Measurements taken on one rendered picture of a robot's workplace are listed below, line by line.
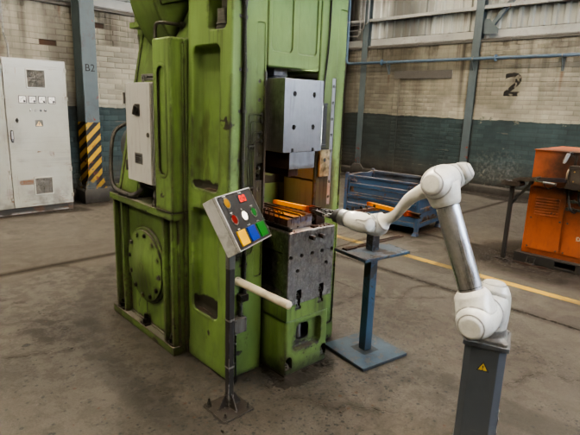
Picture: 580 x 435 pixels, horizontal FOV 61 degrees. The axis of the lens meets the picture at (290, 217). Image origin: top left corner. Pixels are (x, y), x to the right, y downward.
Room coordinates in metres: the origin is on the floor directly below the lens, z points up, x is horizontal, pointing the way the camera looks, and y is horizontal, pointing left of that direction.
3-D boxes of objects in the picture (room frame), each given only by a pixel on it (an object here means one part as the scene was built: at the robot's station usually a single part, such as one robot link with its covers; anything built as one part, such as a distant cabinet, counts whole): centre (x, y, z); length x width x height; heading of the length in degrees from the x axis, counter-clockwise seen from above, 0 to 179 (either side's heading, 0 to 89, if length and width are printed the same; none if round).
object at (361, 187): (6.86, -1.45, 0.36); 1.20 x 0.80 x 0.72; 51
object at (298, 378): (2.78, -0.09, 0.01); 0.58 x 0.39 x 0.01; 133
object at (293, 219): (2.97, 0.08, 0.96); 0.42 x 0.20 x 0.09; 43
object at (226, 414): (2.37, 0.30, 0.05); 0.22 x 0.22 x 0.09; 43
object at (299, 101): (2.99, 0.05, 1.56); 0.42 x 0.39 x 0.40; 43
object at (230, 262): (2.38, 0.30, 0.54); 0.04 x 0.04 x 1.08; 43
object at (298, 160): (2.97, 0.08, 1.32); 0.42 x 0.20 x 0.10; 43
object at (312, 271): (3.01, 0.05, 0.69); 0.56 x 0.38 x 0.45; 43
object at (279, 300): (2.51, 0.13, 0.62); 0.44 x 0.05 x 0.05; 43
